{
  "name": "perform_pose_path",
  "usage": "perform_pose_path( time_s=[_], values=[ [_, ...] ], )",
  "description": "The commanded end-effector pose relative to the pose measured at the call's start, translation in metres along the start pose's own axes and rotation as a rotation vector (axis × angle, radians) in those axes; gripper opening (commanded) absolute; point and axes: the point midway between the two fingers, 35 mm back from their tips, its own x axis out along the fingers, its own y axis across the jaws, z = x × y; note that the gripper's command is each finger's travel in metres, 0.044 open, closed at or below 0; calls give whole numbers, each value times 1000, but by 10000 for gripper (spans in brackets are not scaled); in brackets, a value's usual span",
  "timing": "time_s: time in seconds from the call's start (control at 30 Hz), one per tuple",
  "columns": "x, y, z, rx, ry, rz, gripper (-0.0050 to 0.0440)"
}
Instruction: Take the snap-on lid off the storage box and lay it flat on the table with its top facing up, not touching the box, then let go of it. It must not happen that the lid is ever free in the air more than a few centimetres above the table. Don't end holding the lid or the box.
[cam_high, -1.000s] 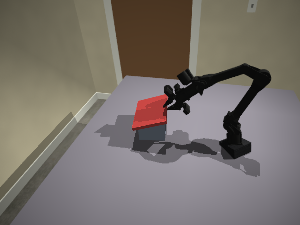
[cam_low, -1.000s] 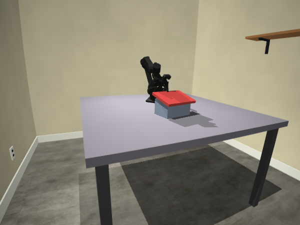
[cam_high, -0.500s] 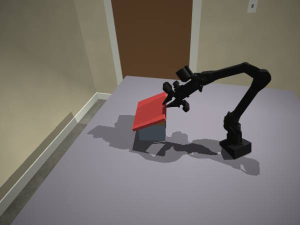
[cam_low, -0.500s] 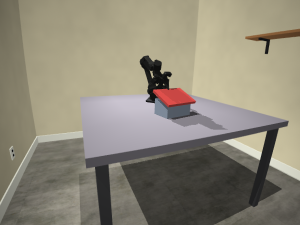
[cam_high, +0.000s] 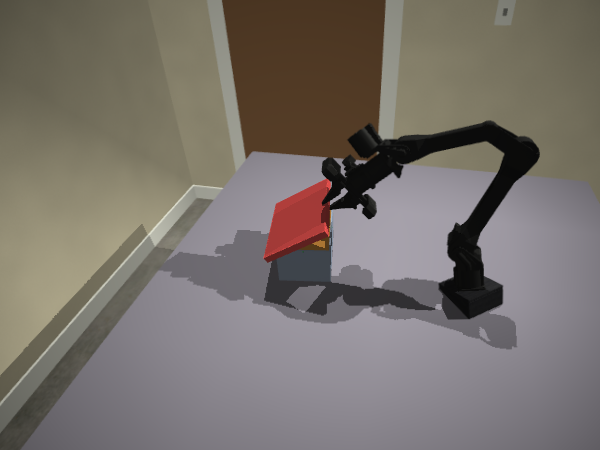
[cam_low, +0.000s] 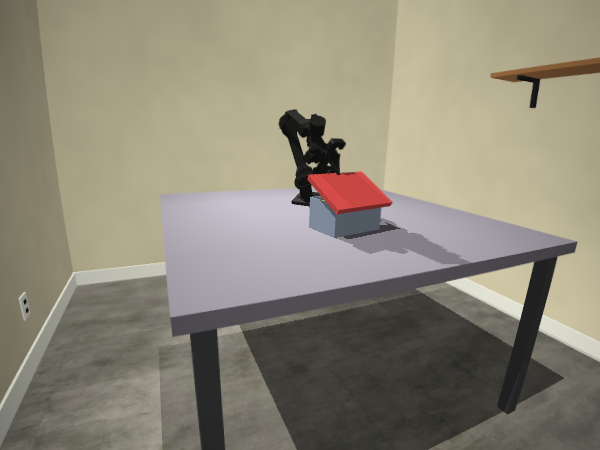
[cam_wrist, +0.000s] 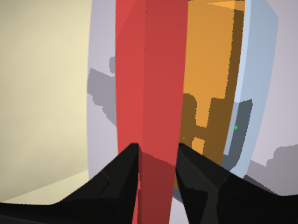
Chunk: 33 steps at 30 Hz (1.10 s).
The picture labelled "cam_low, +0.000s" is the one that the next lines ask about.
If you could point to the red rectangular slab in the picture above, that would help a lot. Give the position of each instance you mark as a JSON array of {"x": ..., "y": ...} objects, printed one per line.
[{"x": 349, "y": 192}]

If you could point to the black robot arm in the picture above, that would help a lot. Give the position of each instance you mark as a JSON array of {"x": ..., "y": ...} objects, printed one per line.
[{"x": 317, "y": 127}]

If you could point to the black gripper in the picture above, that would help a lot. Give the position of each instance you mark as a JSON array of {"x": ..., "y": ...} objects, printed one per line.
[{"x": 333, "y": 158}]

